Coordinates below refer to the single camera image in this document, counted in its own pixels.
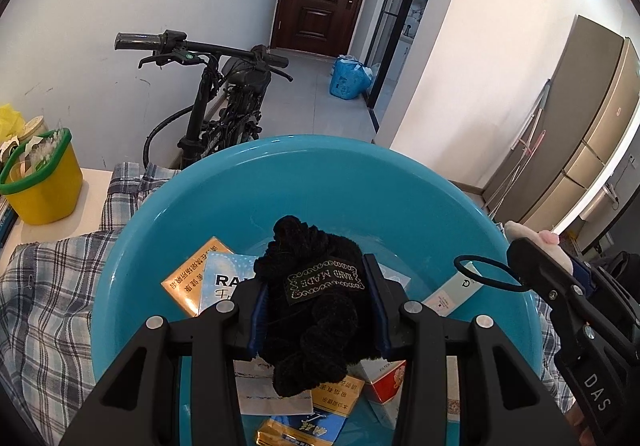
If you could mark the black knitted scrunchie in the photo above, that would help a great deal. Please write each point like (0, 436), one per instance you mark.
(320, 326)

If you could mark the blue plaid cloth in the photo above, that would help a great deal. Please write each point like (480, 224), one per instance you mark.
(45, 296)

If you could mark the black electric bike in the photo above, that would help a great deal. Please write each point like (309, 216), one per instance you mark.
(240, 76)

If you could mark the person's right hand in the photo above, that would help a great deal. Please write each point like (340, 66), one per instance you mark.
(579, 428)

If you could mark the gold and blue cigarette pack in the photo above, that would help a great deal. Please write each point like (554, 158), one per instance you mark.
(300, 428)

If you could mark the small white box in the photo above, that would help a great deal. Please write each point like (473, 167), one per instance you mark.
(395, 278)

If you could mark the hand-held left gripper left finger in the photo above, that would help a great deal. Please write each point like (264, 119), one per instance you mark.
(260, 321)

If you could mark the beige refrigerator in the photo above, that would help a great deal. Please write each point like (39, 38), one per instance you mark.
(590, 126)

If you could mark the gold cigarette box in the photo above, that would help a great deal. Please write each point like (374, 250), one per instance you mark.
(335, 396)
(192, 276)

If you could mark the yellow bucket green rim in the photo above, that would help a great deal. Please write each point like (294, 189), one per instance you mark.
(45, 196)

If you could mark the round jar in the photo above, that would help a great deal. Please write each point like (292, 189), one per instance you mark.
(35, 126)

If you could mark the white plush toy pink nose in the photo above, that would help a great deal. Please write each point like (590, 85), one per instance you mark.
(530, 232)

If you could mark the stack of books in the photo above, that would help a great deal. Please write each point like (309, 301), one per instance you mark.
(7, 226)

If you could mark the blue plastic floor bag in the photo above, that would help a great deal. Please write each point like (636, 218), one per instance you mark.
(350, 79)

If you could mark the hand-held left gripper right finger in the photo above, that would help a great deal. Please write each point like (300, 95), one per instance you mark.
(381, 321)

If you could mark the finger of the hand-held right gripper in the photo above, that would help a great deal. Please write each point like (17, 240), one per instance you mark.
(542, 281)
(582, 278)

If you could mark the white tube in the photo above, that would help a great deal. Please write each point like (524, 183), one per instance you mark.
(450, 296)

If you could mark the folded drying rack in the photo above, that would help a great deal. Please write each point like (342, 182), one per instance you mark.
(525, 146)

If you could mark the white box cat print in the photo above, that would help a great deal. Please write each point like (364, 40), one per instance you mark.
(260, 391)

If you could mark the red and white cigarette pack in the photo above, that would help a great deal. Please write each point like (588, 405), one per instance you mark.
(385, 381)

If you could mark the yellow plastic bag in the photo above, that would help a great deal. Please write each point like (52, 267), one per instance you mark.
(7, 119)

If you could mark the blue plastic basin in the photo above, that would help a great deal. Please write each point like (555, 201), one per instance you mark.
(325, 186)

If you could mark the light blue flat box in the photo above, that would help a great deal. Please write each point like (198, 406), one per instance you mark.
(222, 276)

